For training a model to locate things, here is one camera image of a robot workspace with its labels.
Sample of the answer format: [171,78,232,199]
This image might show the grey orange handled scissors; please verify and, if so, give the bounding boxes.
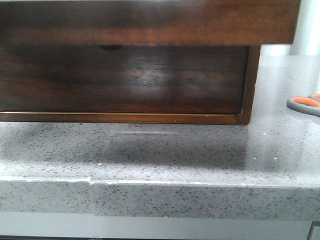
[287,94,320,117]

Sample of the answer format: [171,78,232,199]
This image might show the dark wooden drawer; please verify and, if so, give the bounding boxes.
[0,44,250,115]
[0,0,301,46]

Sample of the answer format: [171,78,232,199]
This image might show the dark wooden drawer cabinet frame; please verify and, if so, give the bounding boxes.
[0,44,262,126]

